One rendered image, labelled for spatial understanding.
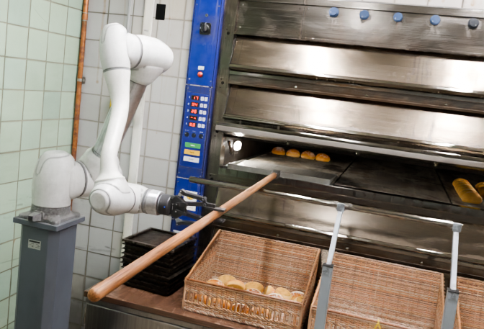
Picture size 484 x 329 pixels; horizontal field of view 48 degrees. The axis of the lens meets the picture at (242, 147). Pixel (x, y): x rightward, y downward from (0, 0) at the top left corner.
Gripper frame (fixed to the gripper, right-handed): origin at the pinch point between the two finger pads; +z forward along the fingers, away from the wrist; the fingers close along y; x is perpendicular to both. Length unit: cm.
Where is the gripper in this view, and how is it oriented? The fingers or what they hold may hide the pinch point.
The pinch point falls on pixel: (214, 214)
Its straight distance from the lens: 191.6
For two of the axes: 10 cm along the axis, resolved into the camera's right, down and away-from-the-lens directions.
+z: 9.5, 1.5, -2.7
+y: -1.2, 9.9, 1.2
